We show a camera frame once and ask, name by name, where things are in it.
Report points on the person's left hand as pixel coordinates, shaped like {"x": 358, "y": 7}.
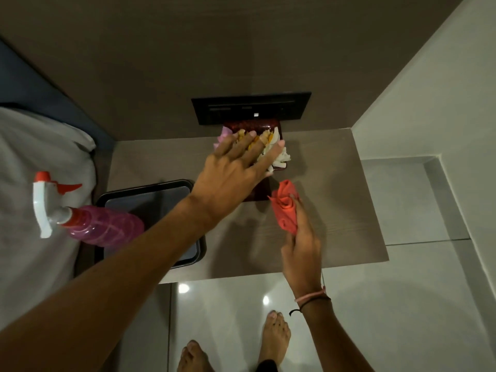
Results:
{"x": 226, "y": 174}

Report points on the person's right hand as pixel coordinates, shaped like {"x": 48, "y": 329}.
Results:
{"x": 304, "y": 259}

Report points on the person's left little finger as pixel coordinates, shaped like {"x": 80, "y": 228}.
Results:
{"x": 224, "y": 143}

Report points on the person's left middle finger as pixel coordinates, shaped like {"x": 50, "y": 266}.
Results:
{"x": 259, "y": 145}

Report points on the person's right thumb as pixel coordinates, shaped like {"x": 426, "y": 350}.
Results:
{"x": 302, "y": 216}

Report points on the red cleaning cloth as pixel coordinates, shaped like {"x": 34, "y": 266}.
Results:
{"x": 285, "y": 207}

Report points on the person's left forearm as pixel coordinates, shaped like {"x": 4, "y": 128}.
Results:
{"x": 116, "y": 282}

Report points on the person's right forearm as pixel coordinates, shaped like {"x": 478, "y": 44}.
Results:
{"x": 333, "y": 337}

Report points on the pile of sachets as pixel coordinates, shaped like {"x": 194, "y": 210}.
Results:
{"x": 277, "y": 153}

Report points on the dark red glossy tray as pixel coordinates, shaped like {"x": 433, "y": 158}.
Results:
{"x": 260, "y": 187}

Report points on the pink thread wristband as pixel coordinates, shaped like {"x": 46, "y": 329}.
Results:
{"x": 312, "y": 294}

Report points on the black thread wristband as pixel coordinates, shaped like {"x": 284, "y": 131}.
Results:
{"x": 316, "y": 301}

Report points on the black rectangular tray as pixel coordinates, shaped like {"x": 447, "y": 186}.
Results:
{"x": 155, "y": 197}

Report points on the person's right foot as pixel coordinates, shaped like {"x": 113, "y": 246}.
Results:
{"x": 274, "y": 335}

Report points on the person's foot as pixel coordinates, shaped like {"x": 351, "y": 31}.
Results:
{"x": 274, "y": 335}
{"x": 193, "y": 358}

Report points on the pink spray bottle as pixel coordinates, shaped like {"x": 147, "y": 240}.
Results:
{"x": 100, "y": 224}

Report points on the black trouser leg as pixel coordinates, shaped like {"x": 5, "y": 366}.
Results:
{"x": 268, "y": 366}

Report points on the person's left foot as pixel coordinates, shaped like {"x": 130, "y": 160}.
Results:
{"x": 193, "y": 358}

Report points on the dark blue headboard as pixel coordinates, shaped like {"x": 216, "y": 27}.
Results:
{"x": 42, "y": 96}

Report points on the white bed sheet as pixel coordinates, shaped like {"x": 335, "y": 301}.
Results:
{"x": 35, "y": 170}

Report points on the black wall switch panel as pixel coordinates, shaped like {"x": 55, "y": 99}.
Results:
{"x": 252, "y": 108}

